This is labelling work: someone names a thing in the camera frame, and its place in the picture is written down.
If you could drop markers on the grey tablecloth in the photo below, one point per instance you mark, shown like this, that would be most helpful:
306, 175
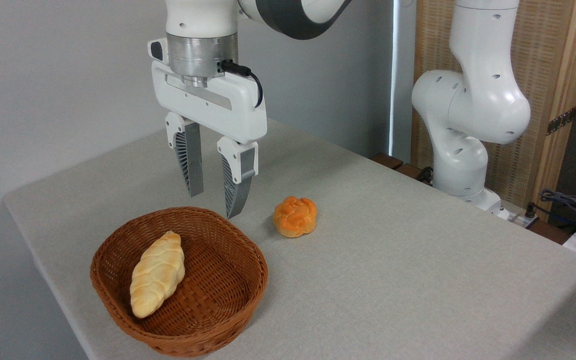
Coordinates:
393, 260

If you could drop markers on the long braided bread loaf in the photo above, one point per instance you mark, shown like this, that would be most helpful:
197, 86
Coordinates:
158, 274

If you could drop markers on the brown wicker basket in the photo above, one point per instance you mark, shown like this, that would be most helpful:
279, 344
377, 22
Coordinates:
218, 280

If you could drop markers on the round orange braided bun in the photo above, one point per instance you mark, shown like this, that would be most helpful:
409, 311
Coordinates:
295, 217

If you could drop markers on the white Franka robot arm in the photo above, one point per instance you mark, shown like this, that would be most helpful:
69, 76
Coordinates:
473, 100

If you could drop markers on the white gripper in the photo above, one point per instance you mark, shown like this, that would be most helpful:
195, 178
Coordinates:
218, 107

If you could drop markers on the wooden rattan screen panel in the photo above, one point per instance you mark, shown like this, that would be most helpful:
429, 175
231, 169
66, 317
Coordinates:
548, 55

